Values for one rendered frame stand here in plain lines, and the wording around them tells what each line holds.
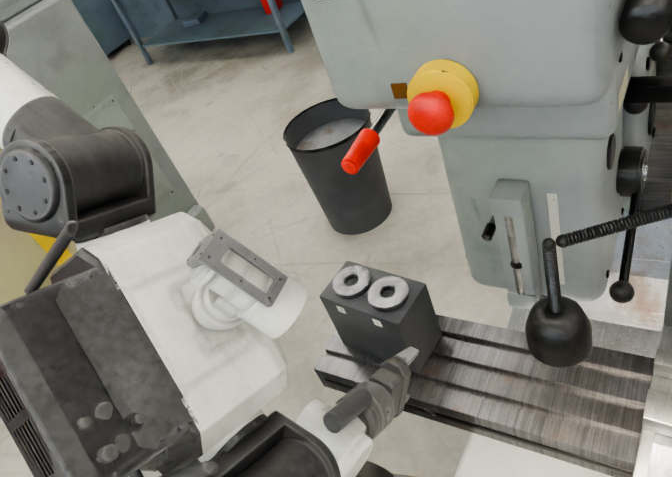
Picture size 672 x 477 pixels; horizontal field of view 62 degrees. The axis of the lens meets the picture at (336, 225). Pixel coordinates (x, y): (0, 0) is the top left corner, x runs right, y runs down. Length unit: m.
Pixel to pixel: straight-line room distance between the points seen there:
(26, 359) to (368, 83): 0.41
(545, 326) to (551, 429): 0.57
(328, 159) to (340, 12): 2.27
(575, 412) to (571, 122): 0.74
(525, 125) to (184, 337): 0.43
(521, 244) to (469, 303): 1.87
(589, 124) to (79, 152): 0.54
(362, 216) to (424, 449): 1.31
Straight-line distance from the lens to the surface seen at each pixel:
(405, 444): 2.31
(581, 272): 0.83
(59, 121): 0.73
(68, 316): 0.61
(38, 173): 0.66
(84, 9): 7.91
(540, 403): 1.25
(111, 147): 0.71
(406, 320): 1.19
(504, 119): 0.64
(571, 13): 0.46
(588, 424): 1.24
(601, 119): 0.62
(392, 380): 1.05
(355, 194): 2.93
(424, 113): 0.47
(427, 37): 0.50
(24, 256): 2.20
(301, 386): 2.59
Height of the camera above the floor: 2.01
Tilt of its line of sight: 38 degrees down
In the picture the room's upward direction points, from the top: 23 degrees counter-clockwise
